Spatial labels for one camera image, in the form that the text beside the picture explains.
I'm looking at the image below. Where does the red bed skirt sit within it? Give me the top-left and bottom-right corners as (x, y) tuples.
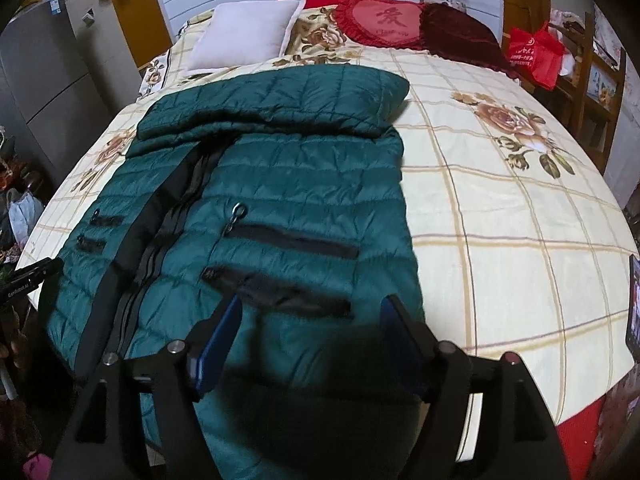
(555, 400), (608, 480)

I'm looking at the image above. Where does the pink slipper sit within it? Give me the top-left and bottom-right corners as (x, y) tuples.
(22, 452), (56, 480)

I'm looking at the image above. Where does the green puffer jacket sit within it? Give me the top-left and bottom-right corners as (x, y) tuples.
(42, 65), (426, 480)

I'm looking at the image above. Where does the white plastic bag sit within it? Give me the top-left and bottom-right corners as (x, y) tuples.
(7, 187), (46, 246)

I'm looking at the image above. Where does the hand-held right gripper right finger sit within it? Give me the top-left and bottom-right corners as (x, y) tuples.
(379, 295), (571, 480)

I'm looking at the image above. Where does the white pillow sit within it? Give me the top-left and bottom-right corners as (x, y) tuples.
(182, 0), (307, 77)

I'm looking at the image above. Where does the red shopping bag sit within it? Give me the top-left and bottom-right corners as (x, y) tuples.
(507, 20), (566, 92)

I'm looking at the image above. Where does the bed with floral checked sheet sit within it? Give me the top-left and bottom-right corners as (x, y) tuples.
(15, 4), (640, 461)

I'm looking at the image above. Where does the wooden shelf rack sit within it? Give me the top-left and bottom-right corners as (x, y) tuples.
(550, 10), (628, 151)

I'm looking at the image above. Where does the red heart-shaped pillow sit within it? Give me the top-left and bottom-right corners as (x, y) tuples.
(332, 0), (431, 51)

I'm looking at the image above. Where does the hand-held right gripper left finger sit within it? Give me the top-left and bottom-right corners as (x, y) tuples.
(47, 294), (244, 480)

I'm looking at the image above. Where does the person's left hand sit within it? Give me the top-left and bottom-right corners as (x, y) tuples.
(0, 310), (30, 373)

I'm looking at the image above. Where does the grey refrigerator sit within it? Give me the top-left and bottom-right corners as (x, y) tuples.
(0, 0), (143, 181)

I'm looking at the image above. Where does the yellow wooden door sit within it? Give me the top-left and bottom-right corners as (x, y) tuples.
(116, 0), (173, 68)

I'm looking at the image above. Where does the dark red velvet pillow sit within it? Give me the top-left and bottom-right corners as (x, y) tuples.
(419, 2), (521, 78)

